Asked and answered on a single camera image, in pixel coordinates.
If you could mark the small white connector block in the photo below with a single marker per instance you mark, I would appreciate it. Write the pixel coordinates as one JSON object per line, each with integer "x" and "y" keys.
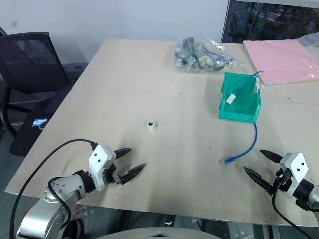
{"x": 151, "y": 125}

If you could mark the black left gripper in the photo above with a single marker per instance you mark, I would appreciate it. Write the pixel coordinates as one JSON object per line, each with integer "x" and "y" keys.
{"x": 111, "y": 174}

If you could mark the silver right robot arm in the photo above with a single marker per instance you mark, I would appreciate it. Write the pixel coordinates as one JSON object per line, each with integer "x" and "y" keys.
{"x": 309, "y": 193}

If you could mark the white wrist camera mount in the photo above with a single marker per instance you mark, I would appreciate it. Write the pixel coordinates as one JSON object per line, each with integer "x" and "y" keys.
{"x": 99, "y": 156}
{"x": 296, "y": 169}

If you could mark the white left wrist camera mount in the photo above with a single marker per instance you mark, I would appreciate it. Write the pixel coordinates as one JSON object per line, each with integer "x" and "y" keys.
{"x": 99, "y": 156}

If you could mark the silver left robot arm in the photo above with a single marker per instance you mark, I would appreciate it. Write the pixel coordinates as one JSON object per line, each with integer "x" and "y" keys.
{"x": 62, "y": 189}

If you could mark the dark window pane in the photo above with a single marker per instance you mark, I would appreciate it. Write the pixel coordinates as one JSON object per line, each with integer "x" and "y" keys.
{"x": 271, "y": 20}

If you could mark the black case with blue label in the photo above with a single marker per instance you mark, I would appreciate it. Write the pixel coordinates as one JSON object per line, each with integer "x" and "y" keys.
{"x": 30, "y": 129}

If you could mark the pink foam board stack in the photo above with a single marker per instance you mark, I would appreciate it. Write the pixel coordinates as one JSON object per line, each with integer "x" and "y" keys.
{"x": 281, "y": 62}

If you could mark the green plastic bin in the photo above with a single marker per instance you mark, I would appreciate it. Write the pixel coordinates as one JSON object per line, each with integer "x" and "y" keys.
{"x": 234, "y": 109}

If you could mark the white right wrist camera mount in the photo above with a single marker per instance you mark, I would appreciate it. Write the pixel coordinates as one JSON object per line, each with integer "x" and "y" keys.
{"x": 296, "y": 169}

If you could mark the black mesh office chair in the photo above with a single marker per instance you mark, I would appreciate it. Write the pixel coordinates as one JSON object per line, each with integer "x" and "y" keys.
{"x": 30, "y": 64}

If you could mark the clear bag of small parts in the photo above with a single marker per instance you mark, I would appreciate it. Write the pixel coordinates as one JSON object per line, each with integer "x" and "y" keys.
{"x": 203, "y": 56}

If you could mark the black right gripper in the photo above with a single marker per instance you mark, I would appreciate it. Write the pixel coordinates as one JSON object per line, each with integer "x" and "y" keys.
{"x": 281, "y": 180}

